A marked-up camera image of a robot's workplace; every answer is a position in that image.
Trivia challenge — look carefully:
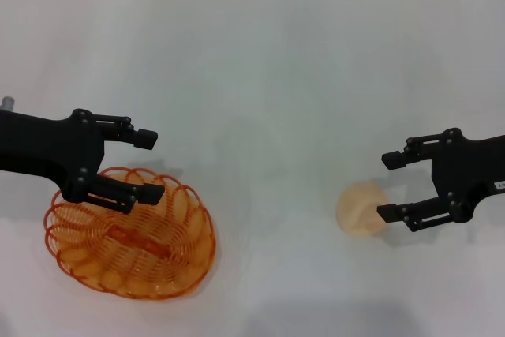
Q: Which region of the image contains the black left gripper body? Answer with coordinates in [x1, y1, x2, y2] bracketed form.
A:
[0, 108, 106, 204]

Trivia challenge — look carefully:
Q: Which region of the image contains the pale round bread bun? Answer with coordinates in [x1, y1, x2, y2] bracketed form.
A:
[335, 181, 390, 238]

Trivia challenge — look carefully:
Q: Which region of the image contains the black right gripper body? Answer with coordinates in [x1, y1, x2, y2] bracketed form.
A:
[432, 127, 505, 223]

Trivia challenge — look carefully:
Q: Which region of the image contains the orange wire basket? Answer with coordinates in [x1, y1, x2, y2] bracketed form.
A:
[43, 166, 217, 301]

